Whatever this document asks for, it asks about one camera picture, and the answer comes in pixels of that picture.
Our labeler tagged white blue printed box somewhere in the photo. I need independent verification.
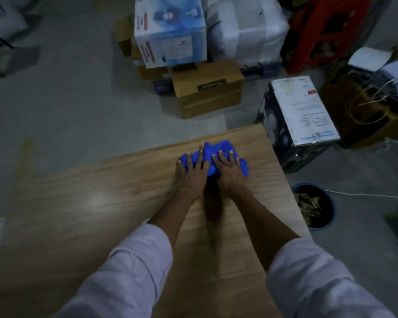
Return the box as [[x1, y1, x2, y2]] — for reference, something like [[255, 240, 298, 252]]
[[134, 0, 208, 69]]

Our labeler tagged black electronic device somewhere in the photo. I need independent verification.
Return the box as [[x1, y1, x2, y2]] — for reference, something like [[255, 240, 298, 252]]
[[348, 68, 398, 103]]

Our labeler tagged white wrapped package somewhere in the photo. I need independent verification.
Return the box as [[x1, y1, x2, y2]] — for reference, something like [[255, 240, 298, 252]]
[[202, 0, 290, 66]]

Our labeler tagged thin white wire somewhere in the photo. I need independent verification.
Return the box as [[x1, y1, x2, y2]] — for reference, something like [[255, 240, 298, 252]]
[[376, 124, 398, 153]]

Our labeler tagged dark blue small box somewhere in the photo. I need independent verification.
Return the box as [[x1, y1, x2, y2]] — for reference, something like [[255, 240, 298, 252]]
[[151, 77, 175, 96]]

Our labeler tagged person's right hand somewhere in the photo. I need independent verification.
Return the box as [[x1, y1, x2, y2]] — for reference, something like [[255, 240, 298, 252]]
[[211, 150, 249, 198]]

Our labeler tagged brown cardboard box with handle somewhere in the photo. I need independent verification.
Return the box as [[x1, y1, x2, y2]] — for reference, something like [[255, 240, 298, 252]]
[[171, 61, 245, 120]]

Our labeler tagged large brown cardboard box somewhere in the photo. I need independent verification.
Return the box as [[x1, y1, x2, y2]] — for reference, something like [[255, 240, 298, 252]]
[[320, 46, 398, 149]]

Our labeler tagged white cable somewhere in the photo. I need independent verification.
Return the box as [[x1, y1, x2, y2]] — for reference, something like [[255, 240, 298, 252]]
[[325, 189, 398, 201]]

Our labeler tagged white rounded device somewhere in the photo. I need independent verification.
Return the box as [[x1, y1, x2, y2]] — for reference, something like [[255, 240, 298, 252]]
[[348, 46, 393, 72]]

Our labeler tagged black box with white label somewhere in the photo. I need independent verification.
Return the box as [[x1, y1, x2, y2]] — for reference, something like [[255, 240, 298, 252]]
[[254, 75, 341, 174]]

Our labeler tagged person's left hand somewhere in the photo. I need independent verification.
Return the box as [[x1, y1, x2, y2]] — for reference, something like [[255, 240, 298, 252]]
[[176, 148, 211, 199]]

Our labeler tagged wooden table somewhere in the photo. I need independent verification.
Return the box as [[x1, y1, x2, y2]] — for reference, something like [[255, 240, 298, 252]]
[[0, 124, 314, 318]]

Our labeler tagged blue cloth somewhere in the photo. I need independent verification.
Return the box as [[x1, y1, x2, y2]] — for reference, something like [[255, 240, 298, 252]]
[[180, 140, 249, 178]]

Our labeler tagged yellow wire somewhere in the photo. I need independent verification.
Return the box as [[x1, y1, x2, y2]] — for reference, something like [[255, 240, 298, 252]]
[[347, 86, 390, 126]]

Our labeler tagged blue round waste bin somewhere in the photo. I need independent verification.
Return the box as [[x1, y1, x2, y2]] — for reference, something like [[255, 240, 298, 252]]
[[291, 182, 337, 231]]

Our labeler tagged red plastic item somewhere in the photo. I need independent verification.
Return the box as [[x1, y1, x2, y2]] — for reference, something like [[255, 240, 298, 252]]
[[281, 0, 374, 76]]

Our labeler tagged person's right forearm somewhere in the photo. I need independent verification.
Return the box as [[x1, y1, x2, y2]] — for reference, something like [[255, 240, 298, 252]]
[[230, 192, 301, 273]]

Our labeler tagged person's left forearm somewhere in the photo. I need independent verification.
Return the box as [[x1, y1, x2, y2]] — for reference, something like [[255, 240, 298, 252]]
[[148, 192, 203, 249]]

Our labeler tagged pile of cardboard paper scraps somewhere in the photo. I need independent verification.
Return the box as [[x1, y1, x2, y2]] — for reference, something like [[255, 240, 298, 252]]
[[293, 192, 323, 226]]

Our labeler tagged light denim shirt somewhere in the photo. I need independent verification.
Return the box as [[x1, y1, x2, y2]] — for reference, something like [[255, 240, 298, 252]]
[[54, 223, 398, 318]]

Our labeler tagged small brown cardboard box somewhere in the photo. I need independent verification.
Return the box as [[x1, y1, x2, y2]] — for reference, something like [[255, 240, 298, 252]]
[[131, 38, 169, 82], [114, 15, 136, 57]]

